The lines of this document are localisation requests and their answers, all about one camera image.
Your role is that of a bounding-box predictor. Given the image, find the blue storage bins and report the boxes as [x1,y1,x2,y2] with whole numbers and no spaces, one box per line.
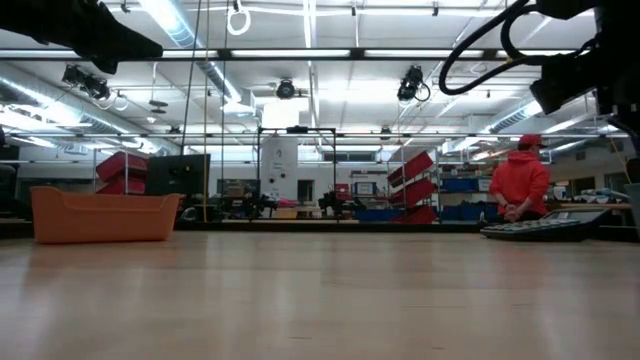
[438,176,496,222]

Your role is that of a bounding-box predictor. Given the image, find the black desk calculator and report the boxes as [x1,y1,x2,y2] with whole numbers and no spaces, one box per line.
[478,206,611,244]

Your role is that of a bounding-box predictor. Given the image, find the black background monitor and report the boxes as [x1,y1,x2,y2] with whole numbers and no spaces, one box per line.
[144,153,212,198]

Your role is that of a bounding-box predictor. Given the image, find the black ceiling camera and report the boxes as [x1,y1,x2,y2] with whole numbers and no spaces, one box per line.
[274,77,297,101]

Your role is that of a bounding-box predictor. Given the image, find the person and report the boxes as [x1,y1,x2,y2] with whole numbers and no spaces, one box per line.
[488,133,552,224]

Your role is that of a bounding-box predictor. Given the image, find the white hanging ring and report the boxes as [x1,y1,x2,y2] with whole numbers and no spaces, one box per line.
[226,3,252,37]

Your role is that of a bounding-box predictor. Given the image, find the red tilted bin rack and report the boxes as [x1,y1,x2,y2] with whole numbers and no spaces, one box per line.
[386,149,440,226]

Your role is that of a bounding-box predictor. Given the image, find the red storage bin stack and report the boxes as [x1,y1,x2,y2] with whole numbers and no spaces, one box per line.
[94,150,150,196]

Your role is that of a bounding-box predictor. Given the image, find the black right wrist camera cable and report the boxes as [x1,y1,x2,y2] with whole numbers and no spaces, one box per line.
[438,0,599,97]

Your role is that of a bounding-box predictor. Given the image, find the yellow vertical pole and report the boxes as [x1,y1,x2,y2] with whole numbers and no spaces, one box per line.
[201,144,210,224]

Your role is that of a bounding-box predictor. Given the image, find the black metal rack frame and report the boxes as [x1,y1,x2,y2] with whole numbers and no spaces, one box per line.
[255,125,338,222]

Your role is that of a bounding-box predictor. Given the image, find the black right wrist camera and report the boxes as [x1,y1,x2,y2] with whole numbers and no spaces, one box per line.
[528,53,602,116]

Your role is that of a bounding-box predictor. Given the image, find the orange plastic bin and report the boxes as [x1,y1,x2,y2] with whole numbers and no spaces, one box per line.
[29,185,183,246]

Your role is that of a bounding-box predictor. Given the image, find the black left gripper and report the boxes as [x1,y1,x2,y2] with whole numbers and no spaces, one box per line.
[0,0,165,76]

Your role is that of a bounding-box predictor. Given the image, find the white cylindrical tank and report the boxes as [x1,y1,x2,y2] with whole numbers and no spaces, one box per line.
[259,136,300,202]

